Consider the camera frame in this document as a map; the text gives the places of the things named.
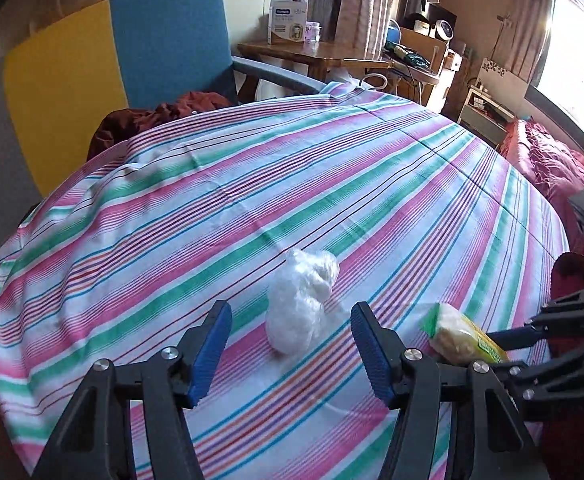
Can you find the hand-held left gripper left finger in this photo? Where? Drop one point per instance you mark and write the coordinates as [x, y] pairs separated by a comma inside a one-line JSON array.
[[212, 355]]

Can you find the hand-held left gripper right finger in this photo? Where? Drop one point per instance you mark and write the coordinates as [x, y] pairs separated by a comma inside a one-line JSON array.
[[372, 360]]

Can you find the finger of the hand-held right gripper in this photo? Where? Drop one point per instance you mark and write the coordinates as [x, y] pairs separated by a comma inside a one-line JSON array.
[[517, 336], [552, 375]]

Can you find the green yellow snack packet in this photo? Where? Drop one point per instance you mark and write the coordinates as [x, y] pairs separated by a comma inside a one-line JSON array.
[[454, 335]]

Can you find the white plastic bag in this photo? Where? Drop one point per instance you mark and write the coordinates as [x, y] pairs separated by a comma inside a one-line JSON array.
[[297, 305]]

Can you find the red clothing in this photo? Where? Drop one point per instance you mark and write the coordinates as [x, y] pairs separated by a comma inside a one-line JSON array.
[[572, 440]]

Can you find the red blanket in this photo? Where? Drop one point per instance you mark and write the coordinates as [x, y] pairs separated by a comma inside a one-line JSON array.
[[547, 170]]

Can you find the striped bed sheet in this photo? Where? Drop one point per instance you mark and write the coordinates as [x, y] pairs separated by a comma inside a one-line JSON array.
[[172, 220]]

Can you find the white cabinet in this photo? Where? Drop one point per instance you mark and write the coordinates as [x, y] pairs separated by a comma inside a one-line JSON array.
[[492, 105]]

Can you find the pink patterned curtain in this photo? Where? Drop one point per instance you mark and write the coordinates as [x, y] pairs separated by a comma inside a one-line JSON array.
[[362, 5], [524, 25]]

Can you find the wooden desk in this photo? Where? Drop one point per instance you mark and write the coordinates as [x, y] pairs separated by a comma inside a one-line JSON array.
[[422, 55]]

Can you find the white round fan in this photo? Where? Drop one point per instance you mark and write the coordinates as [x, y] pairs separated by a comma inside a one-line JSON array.
[[444, 30]]

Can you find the dark red cloth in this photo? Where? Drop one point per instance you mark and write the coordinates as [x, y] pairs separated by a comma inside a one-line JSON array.
[[137, 120]]

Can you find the black appliance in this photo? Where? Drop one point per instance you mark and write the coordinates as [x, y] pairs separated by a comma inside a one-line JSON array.
[[422, 12]]

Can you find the blue round object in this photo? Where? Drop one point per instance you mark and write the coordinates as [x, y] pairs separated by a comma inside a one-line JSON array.
[[393, 32]]

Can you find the wooden table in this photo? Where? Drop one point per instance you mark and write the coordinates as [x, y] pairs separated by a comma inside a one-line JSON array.
[[317, 55]]

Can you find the grey yellow blue chair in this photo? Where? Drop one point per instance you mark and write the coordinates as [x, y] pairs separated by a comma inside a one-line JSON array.
[[172, 45]]

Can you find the pink jar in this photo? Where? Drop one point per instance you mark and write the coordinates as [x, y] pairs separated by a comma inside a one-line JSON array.
[[313, 32]]

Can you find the white product box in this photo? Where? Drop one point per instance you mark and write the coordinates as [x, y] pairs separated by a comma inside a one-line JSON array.
[[287, 22]]

